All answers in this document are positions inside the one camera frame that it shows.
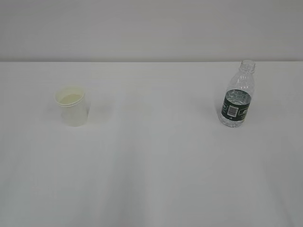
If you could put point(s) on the clear green-label water bottle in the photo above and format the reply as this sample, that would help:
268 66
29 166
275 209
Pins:
238 95

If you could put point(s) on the white paper cup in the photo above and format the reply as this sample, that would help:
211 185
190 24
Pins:
72 102

